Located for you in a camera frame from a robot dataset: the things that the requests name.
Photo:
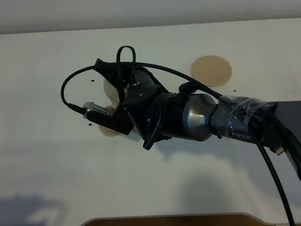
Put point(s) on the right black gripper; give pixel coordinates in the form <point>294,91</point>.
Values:
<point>143,103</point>

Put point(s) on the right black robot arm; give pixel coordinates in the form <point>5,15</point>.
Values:
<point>196,112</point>

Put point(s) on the beige teapot saucer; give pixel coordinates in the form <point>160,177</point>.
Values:
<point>212,71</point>

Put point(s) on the right beige cup saucer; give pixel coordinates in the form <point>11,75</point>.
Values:
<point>134,135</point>

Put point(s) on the beige cup saucer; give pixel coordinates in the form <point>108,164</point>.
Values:
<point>108,132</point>
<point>134,135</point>

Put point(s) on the beige ceramic teapot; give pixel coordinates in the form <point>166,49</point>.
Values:
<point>111,93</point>

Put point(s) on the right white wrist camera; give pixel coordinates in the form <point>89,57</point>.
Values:
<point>90,107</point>

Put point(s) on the left beige cup saucer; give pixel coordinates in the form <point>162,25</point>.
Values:
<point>108,132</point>

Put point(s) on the left beige teacup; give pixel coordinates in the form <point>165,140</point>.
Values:
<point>110,108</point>

